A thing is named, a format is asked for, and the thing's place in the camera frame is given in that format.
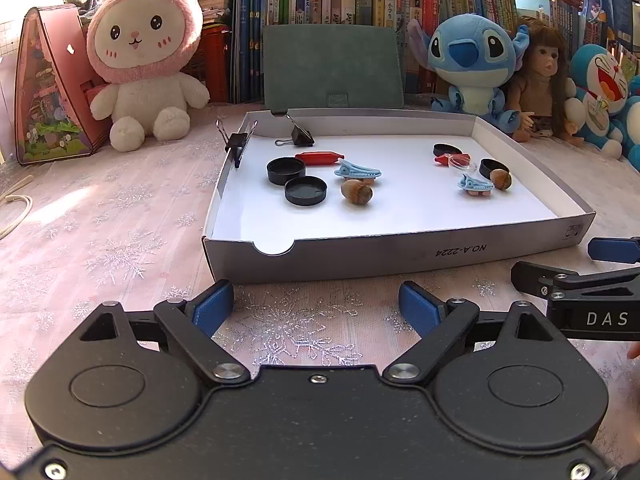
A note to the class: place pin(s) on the person's right hand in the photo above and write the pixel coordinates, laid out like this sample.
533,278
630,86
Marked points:
635,351

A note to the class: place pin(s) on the black plastic cap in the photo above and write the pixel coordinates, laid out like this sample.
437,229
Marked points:
306,192
446,149
494,166

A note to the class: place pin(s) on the white cardboard box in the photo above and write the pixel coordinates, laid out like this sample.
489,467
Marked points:
400,205

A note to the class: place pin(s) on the pink house-shaped box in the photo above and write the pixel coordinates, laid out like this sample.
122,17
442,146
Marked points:
45,85

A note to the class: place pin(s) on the large black binder clip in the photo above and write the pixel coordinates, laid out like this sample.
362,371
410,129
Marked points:
300,136

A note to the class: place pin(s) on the red bullet-shaped piece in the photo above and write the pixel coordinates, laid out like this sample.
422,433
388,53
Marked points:
441,160
320,158

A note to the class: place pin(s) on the blue alien plush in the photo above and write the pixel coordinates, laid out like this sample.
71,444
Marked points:
470,60

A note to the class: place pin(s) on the light blue hair clip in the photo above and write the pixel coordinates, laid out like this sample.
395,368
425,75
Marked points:
476,185
357,170

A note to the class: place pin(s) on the red plastic crate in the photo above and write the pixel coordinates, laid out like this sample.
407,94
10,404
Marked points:
215,60

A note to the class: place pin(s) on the clear plastic dome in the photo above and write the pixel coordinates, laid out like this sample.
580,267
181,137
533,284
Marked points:
463,163

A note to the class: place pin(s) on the small black binder clip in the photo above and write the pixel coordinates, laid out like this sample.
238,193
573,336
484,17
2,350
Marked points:
235,141

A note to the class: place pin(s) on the pink bunny plush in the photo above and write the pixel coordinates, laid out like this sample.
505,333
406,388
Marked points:
145,35

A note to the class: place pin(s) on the brown-haired doll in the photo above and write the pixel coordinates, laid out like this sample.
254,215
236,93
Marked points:
542,70

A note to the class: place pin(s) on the blue robot cat plush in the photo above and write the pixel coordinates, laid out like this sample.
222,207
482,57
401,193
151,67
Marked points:
600,75
634,125

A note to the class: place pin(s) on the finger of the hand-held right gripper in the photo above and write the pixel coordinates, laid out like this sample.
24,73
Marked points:
615,250
535,275

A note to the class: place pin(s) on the blue toy package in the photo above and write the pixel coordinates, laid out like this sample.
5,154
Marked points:
607,5

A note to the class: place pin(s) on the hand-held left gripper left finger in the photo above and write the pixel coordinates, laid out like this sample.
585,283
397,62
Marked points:
212,306

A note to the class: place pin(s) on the brown nut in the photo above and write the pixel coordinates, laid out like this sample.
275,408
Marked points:
501,180
356,193

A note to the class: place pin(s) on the green notebook case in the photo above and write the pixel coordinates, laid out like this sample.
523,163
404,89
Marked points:
330,60

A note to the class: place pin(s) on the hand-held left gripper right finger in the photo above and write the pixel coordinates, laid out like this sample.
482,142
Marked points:
420,306

